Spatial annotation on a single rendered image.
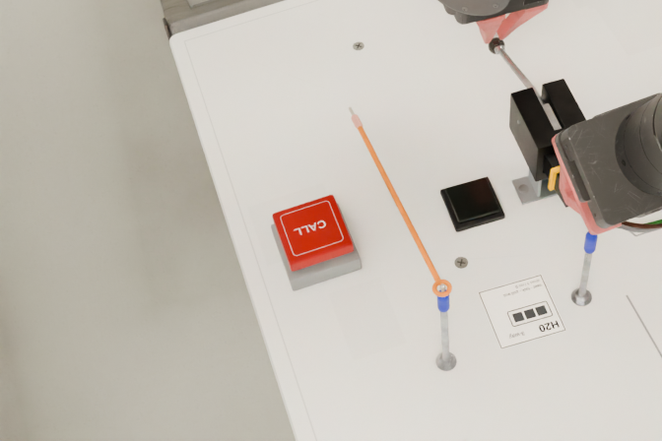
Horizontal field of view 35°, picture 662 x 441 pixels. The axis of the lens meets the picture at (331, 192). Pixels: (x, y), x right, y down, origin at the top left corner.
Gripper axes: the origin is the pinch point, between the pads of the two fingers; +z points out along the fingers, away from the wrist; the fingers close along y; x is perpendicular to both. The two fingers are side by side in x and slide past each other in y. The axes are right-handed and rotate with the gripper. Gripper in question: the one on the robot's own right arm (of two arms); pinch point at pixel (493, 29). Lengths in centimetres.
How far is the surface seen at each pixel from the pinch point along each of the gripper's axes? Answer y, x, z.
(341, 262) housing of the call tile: -16.8, -14.8, 3.2
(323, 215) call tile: -17.1, -11.2, 1.9
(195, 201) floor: -33, 46, 100
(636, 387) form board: 0.3, -30.0, 2.2
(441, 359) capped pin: -11.9, -24.3, 2.6
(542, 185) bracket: 0.3, -12.2, 4.8
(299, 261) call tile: -19.8, -14.6, 1.5
